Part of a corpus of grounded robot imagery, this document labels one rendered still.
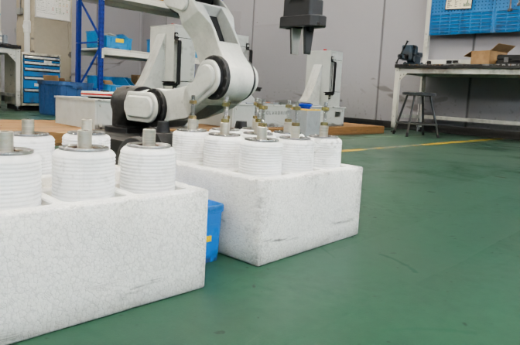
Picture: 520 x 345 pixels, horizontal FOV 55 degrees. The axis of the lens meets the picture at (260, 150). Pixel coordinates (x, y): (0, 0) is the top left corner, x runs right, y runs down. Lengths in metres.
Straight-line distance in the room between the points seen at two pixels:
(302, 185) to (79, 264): 0.53
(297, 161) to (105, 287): 0.54
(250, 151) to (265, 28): 7.21
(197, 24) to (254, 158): 0.76
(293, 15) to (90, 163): 0.61
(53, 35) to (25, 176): 6.89
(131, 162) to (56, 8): 6.86
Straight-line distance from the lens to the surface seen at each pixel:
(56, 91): 5.73
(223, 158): 1.15
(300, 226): 1.14
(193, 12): 1.72
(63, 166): 0.81
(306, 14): 1.17
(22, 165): 0.76
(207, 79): 1.61
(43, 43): 7.57
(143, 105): 1.89
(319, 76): 4.95
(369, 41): 7.02
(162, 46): 3.68
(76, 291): 0.81
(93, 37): 6.57
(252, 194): 1.03
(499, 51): 5.89
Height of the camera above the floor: 0.35
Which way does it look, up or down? 6 degrees down
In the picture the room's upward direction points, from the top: 3 degrees clockwise
